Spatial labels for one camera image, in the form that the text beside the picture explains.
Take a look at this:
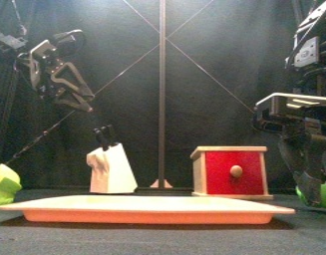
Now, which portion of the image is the orange rectangular plate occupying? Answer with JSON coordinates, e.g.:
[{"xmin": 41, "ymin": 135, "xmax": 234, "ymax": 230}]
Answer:
[{"xmin": 0, "ymin": 194, "xmax": 297, "ymax": 225}]

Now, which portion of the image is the vertical metal frame pole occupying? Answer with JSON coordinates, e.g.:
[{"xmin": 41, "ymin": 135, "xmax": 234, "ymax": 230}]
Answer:
[{"xmin": 135, "ymin": 0, "xmax": 194, "ymax": 195}]

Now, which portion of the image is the thin diagonal brace wire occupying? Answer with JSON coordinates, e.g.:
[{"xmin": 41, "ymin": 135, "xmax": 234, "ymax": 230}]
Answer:
[
  {"xmin": 121, "ymin": 0, "xmax": 255, "ymax": 115},
  {"xmin": 4, "ymin": 0, "xmax": 215, "ymax": 166}
]

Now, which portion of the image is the lime green toy vegetable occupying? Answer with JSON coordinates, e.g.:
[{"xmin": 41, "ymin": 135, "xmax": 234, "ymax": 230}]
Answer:
[{"xmin": 0, "ymin": 162, "xmax": 24, "ymax": 207}]

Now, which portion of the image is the wooden box with red drawer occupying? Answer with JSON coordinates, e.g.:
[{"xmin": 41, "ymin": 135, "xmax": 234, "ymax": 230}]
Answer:
[{"xmin": 188, "ymin": 145, "xmax": 274, "ymax": 201}]

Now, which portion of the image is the black toy knife handle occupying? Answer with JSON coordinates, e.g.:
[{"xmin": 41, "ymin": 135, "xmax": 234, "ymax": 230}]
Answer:
[
  {"xmin": 105, "ymin": 124, "xmax": 120, "ymax": 147},
  {"xmin": 92, "ymin": 127, "xmax": 111, "ymax": 152}
]

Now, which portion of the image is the white toy knife block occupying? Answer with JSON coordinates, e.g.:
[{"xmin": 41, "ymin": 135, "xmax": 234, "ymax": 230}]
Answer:
[{"xmin": 85, "ymin": 142, "xmax": 139, "ymax": 195}]

